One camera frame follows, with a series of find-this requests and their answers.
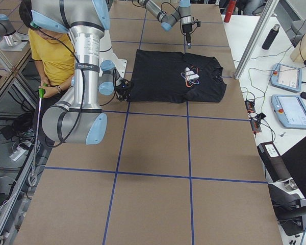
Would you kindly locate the black graphic t-shirt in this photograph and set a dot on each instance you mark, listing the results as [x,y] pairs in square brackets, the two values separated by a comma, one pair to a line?
[176,77]

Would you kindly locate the brown paper table cover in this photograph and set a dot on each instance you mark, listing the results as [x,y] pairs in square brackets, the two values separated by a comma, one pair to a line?
[164,173]

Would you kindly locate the black water bottle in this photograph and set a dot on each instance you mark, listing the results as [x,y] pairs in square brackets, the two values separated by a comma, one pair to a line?
[271,37]

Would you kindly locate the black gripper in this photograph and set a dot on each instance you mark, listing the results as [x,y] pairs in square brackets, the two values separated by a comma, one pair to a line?
[186,31]
[121,96]

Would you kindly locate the upper teach pendant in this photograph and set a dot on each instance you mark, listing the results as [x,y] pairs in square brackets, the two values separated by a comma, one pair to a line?
[286,77]

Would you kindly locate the lower teach pendant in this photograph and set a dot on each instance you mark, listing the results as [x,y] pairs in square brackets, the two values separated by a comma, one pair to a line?
[290,110]

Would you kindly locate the green handled reacher grabber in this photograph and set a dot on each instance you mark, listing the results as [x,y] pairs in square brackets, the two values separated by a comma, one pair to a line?
[32,177]

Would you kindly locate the aluminium frame post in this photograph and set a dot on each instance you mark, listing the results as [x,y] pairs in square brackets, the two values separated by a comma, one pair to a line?
[260,26]

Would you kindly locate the person in yellow shirt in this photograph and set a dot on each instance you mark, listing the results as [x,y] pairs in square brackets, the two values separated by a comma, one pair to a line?
[54,62]

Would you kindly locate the black desktop box device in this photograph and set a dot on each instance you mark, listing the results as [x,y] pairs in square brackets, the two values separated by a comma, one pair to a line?
[275,169]

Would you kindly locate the black monitor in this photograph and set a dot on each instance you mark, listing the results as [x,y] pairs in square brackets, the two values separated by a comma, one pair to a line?
[295,162]

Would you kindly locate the orange connector strip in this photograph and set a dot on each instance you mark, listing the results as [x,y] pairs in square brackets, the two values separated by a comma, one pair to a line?
[254,118]

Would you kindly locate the white power strip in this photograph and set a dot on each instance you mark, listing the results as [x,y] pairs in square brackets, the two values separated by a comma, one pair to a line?
[20,151]

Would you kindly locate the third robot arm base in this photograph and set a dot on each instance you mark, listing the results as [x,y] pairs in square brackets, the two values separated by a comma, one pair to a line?
[10,39]

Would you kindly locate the red metal bottle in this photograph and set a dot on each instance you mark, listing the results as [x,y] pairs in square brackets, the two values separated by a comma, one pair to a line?
[229,10]

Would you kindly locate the teach pendant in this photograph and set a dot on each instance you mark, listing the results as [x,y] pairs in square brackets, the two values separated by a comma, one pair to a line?
[286,77]
[290,110]

